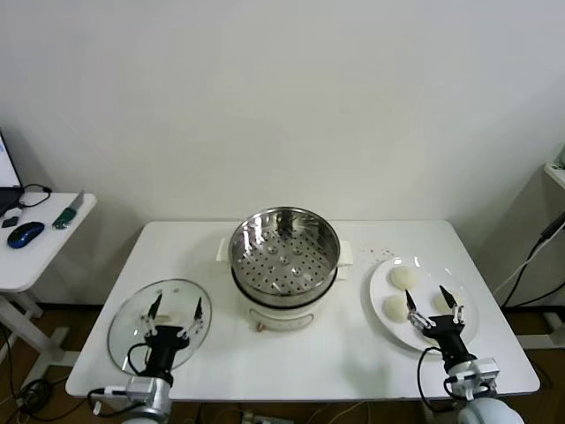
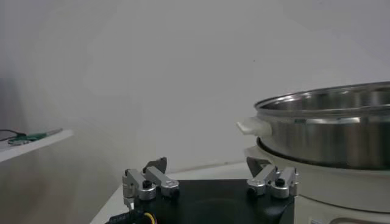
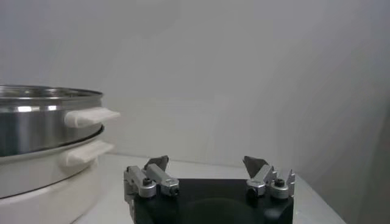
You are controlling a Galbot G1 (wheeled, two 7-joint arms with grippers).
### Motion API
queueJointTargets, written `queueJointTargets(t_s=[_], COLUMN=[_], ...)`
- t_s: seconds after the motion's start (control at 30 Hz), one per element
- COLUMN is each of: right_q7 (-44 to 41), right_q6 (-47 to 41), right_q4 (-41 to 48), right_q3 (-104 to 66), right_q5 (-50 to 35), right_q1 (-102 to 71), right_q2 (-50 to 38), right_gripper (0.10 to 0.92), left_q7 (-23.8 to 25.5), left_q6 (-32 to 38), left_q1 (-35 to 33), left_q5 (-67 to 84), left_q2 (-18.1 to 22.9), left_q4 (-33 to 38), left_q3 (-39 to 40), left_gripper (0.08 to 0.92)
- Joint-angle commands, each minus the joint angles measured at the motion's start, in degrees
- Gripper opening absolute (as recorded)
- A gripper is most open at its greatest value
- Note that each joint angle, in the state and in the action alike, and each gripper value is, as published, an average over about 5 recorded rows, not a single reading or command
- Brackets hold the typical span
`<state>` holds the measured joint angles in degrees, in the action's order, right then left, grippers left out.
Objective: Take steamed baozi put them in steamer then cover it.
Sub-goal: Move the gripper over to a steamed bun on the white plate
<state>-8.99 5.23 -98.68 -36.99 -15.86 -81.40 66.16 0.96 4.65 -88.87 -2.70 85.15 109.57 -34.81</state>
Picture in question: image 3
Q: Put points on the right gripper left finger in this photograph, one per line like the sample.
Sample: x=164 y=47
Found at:
x=161 y=179

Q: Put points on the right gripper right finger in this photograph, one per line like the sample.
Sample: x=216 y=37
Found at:
x=262 y=178

